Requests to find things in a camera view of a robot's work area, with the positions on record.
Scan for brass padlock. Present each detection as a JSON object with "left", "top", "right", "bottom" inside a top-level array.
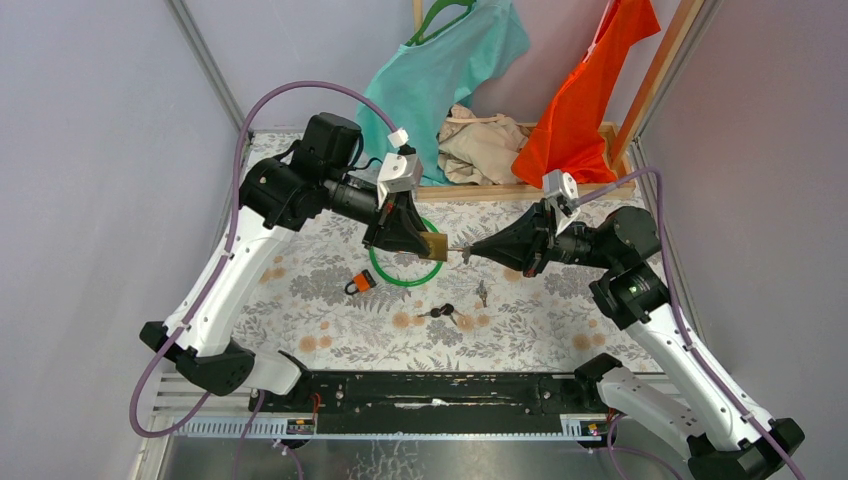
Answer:
[{"left": 421, "top": 232, "right": 448, "bottom": 262}]

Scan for wooden post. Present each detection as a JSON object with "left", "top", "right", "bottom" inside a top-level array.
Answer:
[{"left": 608, "top": 0, "right": 705, "bottom": 174}]

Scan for small silver key pair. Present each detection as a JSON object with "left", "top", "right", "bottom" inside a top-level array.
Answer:
[{"left": 476, "top": 280, "right": 488, "bottom": 307}]

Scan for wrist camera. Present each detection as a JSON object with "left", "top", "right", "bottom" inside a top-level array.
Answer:
[
  {"left": 377, "top": 128, "right": 423, "bottom": 208},
  {"left": 542, "top": 170, "right": 580, "bottom": 236}
]

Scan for wooden tray frame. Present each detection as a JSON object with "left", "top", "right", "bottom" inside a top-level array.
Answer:
[{"left": 417, "top": 122, "right": 633, "bottom": 203}]

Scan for white slotted cable duct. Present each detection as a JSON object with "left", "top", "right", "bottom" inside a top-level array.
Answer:
[{"left": 176, "top": 415, "right": 609, "bottom": 444}]

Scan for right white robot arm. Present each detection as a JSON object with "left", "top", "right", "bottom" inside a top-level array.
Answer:
[{"left": 463, "top": 200, "right": 805, "bottom": 479}]

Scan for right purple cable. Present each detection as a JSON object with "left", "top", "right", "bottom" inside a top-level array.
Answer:
[{"left": 572, "top": 166, "right": 806, "bottom": 480}]

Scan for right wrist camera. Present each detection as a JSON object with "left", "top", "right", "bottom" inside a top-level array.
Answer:
[{"left": 542, "top": 170, "right": 580, "bottom": 236}]

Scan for orange shirt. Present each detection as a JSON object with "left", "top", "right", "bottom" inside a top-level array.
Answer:
[{"left": 511, "top": 0, "right": 661, "bottom": 188}]

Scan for green cable lock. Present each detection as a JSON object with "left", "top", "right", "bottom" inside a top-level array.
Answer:
[{"left": 368, "top": 248, "right": 444, "bottom": 288}]

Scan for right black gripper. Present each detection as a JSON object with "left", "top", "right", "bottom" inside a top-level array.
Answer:
[{"left": 470, "top": 197, "right": 618, "bottom": 278}]

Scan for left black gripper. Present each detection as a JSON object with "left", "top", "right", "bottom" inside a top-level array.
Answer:
[{"left": 319, "top": 166, "right": 431, "bottom": 253}]

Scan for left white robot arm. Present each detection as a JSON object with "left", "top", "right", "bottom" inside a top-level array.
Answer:
[{"left": 140, "top": 112, "right": 445, "bottom": 411}]

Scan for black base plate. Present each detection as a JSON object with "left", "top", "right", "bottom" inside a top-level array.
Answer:
[{"left": 248, "top": 370, "right": 610, "bottom": 433}]

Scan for beige crumpled cloth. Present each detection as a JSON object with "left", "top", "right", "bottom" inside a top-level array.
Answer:
[{"left": 437, "top": 104, "right": 531, "bottom": 186}]

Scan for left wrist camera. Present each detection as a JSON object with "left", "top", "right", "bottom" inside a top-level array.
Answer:
[{"left": 377, "top": 128, "right": 423, "bottom": 208}]

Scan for orange black small padlock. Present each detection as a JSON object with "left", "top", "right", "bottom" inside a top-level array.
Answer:
[{"left": 344, "top": 269, "right": 377, "bottom": 296}]

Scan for teal shirt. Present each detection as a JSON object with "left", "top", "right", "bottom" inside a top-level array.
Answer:
[{"left": 364, "top": 1, "right": 530, "bottom": 186}]

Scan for green clothes hanger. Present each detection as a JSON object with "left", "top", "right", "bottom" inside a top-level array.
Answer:
[{"left": 405, "top": 0, "right": 476, "bottom": 47}]

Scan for floral table mat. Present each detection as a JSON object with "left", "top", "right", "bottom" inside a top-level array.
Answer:
[{"left": 188, "top": 131, "right": 667, "bottom": 374}]

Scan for purple cable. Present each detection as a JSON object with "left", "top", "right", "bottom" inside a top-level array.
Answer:
[
  {"left": 572, "top": 166, "right": 806, "bottom": 480},
  {"left": 128, "top": 80, "right": 405, "bottom": 480}
]

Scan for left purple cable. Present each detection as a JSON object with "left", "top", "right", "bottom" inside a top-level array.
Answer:
[{"left": 128, "top": 80, "right": 405, "bottom": 480}]

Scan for black headed keys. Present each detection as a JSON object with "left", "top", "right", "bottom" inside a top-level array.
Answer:
[{"left": 417, "top": 303, "right": 458, "bottom": 326}]

